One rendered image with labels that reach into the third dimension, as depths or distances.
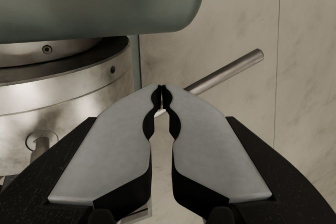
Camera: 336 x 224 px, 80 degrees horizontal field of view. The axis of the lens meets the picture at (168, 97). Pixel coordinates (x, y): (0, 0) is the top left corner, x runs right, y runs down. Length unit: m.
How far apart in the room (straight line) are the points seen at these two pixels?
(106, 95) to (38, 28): 0.12
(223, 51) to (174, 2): 1.68
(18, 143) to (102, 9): 0.18
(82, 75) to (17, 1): 0.10
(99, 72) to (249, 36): 1.83
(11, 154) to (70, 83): 0.11
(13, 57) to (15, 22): 0.08
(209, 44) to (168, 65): 0.40
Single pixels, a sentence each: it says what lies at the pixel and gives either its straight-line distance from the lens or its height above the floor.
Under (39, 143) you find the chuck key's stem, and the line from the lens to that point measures 0.28.
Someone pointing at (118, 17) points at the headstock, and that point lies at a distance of 0.22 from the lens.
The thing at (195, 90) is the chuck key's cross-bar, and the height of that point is 1.32.
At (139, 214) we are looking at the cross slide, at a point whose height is 0.97.
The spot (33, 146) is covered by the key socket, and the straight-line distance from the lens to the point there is 0.30.
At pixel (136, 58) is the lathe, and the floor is 0.54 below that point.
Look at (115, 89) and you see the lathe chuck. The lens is 0.31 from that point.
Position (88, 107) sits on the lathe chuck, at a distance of 0.28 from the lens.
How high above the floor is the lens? 1.46
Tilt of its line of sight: 54 degrees down
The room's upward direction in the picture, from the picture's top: 143 degrees clockwise
